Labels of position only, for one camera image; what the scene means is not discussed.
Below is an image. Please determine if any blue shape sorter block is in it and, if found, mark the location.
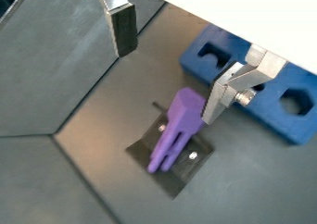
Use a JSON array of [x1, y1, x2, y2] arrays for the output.
[[177, 23, 317, 146]]

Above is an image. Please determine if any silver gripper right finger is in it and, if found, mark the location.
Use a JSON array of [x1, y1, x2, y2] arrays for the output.
[[202, 44, 288, 125]]

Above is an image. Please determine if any purple three prong object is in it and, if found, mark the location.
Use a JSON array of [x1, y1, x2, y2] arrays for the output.
[[148, 87, 206, 173]]

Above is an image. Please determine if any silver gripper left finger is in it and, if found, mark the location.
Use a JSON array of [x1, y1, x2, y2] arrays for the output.
[[99, 0, 138, 57]]

